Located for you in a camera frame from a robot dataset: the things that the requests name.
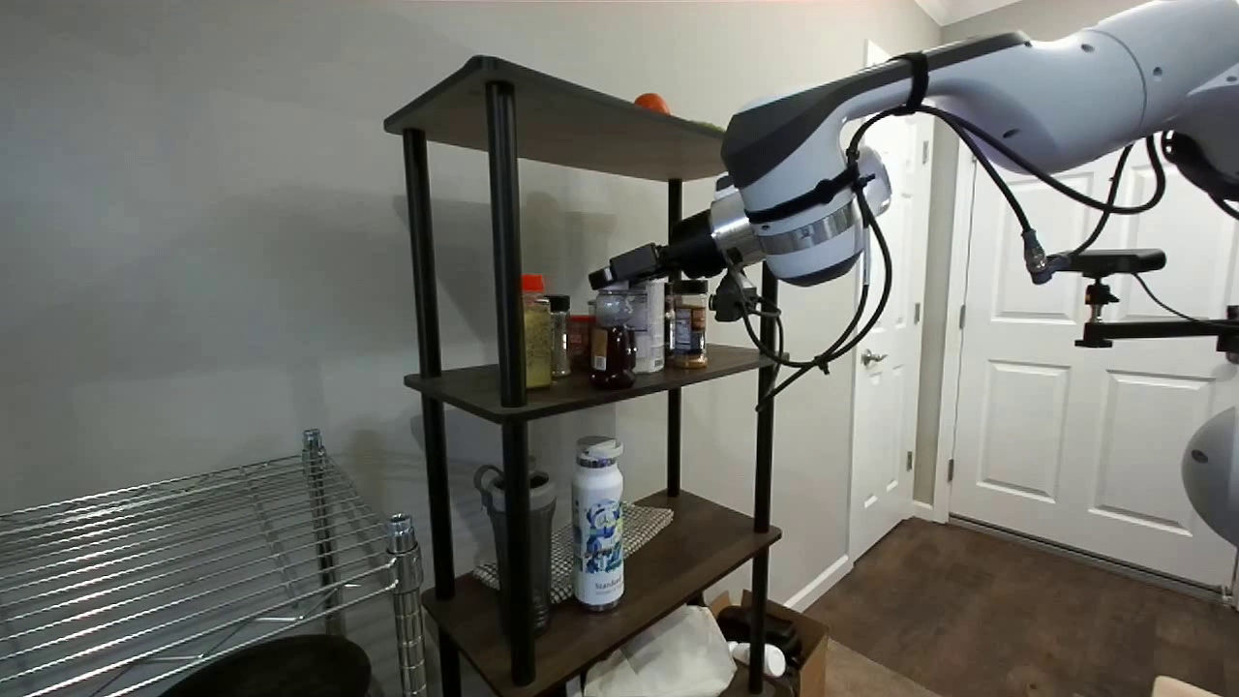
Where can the chrome wire rack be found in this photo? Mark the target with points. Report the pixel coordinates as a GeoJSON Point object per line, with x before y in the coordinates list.
{"type": "Point", "coordinates": [123, 592]}

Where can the white panel door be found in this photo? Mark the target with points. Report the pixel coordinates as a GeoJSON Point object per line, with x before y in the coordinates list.
{"type": "Point", "coordinates": [1070, 442]}

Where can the white cylindrical canister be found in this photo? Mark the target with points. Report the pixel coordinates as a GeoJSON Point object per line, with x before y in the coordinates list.
{"type": "Point", "coordinates": [649, 321]}

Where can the spice jar with orange label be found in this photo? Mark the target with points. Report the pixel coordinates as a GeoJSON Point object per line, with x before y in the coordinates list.
{"type": "Point", "coordinates": [685, 318]}

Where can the white patterned water bottle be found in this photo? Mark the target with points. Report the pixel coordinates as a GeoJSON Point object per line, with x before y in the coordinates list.
{"type": "Point", "coordinates": [598, 522]}

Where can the yellow jar with red lid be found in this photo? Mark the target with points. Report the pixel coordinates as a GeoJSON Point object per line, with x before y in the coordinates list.
{"type": "Point", "coordinates": [537, 331]}

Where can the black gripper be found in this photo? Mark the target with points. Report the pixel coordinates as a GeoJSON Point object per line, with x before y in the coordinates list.
{"type": "Point", "coordinates": [694, 247]}

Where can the white plastic bottle in box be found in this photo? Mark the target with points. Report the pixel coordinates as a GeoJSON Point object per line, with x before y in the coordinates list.
{"type": "Point", "coordinates": [772, 660]}

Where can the orange ball on top shelf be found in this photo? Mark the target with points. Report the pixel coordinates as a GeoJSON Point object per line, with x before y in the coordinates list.
{"type": "Point", "coordinates": [651, 100]}

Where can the spice jar with white label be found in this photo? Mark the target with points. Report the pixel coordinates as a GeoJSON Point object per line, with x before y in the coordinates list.
{"type": "Point", "coordinates": [560, 331]}

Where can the dark wood shelving unit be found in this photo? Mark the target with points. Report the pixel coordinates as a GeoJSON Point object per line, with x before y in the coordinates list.
{"type": "Point", "coordinates": [516, 112]}

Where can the white canvas tote bag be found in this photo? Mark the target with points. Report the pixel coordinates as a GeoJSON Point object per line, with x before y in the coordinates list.
{"type": "Point", "coordinates": [679, 655]}

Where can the open cardboard box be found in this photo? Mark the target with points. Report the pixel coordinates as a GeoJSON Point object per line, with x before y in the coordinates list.
{"type": "Point", "coordinates": [824, 664]}

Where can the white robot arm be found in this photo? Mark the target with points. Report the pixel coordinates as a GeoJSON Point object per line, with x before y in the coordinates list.
{"type": "Point", "coordinates": [1039, 107]}

